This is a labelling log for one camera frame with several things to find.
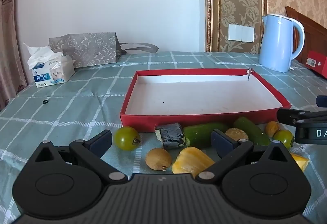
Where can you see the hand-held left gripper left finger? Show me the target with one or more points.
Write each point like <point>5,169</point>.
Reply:
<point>102,142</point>

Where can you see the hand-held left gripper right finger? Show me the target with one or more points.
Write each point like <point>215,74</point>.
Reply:
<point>221,142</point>

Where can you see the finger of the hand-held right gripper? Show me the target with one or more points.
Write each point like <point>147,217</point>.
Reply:
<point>322,101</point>
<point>288,116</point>

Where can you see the brown longan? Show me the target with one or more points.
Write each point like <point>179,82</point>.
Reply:
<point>271,128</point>
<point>158,158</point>

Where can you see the small green tomato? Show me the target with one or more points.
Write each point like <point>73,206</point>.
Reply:
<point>282,137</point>

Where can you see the short cucumber chunk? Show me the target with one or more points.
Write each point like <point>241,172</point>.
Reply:
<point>199,134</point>

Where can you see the large green tomato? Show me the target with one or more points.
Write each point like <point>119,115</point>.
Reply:
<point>125,137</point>

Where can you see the yellow jackfruit piece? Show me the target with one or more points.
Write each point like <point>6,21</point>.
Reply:
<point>189,162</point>
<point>301,161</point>

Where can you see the tapered cucumber piece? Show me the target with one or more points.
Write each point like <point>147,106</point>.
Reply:
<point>253,132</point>

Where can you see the red cardboard box tray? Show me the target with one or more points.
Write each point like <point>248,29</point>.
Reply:
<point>204,96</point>

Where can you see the red box with label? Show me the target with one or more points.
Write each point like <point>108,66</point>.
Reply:
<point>320,65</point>

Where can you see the green checked tablecloth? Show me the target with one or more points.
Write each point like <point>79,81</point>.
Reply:
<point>76,111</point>

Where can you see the wooden headboard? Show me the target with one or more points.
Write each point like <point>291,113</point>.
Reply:
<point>314,32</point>

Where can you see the light blue electric kettle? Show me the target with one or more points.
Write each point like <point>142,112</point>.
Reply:
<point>276,45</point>

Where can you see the tissue pack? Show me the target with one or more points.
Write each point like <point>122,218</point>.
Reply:
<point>51,73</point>

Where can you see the grey patterned paper bag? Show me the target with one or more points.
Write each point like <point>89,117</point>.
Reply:
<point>89,47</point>

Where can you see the patterned curtain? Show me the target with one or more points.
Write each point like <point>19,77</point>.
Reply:
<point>10,35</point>

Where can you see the white wall switch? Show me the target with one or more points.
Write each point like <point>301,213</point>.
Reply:
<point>241,33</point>

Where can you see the gold wall trim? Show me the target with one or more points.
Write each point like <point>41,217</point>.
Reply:
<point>213,9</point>

